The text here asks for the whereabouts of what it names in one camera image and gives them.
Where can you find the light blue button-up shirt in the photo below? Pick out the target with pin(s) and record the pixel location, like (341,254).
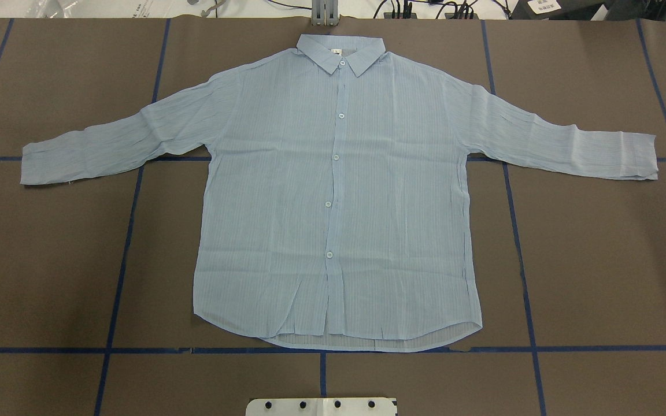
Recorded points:
(336,210)

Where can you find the black box with label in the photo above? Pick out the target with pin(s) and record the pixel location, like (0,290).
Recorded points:
(588,10)

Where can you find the clear plastic bag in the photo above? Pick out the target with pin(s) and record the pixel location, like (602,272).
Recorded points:
(70,9)

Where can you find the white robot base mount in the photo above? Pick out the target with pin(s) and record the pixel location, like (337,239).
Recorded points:
(323,406)

